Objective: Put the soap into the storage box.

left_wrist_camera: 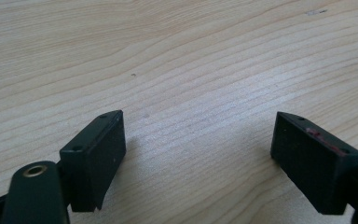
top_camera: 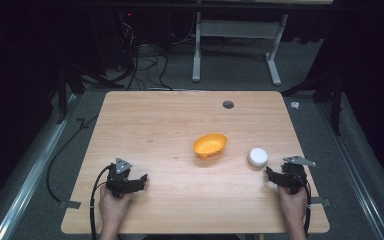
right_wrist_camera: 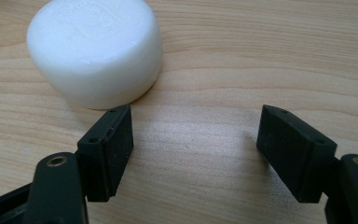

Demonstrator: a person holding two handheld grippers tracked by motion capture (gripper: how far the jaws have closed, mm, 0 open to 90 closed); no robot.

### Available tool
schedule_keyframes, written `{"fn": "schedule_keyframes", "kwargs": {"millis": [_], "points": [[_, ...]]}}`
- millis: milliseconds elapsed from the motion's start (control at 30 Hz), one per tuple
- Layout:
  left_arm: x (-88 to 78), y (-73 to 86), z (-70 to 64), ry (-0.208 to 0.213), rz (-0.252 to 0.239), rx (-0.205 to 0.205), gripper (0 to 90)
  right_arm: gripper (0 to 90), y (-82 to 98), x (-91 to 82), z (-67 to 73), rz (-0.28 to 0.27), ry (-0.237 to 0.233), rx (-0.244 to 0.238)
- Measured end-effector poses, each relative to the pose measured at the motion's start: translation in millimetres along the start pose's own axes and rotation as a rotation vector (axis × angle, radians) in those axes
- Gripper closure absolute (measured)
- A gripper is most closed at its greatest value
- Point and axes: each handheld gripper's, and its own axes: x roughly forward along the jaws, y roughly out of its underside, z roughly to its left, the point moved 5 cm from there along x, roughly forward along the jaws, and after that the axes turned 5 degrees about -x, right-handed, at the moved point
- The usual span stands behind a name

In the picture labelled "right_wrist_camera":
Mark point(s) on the round white soap bar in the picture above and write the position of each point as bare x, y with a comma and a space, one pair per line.
94, 51

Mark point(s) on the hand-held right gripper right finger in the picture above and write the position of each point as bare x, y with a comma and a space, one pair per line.
295, 155

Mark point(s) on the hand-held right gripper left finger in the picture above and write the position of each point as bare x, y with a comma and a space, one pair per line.
105, 155

